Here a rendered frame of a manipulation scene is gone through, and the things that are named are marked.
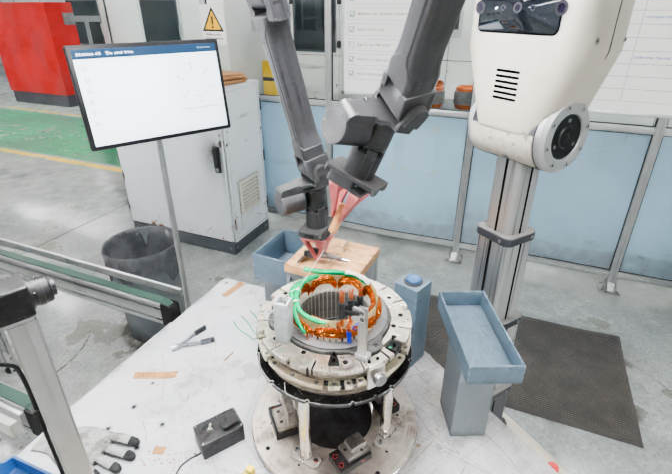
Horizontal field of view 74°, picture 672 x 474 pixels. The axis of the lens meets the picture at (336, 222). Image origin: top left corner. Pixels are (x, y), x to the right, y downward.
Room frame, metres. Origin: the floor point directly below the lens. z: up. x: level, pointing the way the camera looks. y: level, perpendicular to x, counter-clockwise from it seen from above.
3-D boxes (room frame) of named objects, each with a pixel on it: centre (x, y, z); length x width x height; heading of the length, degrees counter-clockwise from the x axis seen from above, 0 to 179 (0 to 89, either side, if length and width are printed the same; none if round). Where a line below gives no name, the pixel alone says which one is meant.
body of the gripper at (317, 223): (1.01, 0.05, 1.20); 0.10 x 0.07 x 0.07; 156
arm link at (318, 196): (1.01, 0.06, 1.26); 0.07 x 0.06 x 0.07; 120
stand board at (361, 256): (1.04, 0.01, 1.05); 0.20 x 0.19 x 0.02; 65
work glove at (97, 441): (0.67, 0.56, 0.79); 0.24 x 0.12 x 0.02; 67
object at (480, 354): (0.75, -0.30, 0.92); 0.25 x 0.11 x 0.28; 1
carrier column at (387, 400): (0.69, -0.11, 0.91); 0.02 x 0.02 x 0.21
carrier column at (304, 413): (0.63, 0.06, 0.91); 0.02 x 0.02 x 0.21
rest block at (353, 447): (0.64, -0.04, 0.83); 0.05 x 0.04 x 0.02; 123
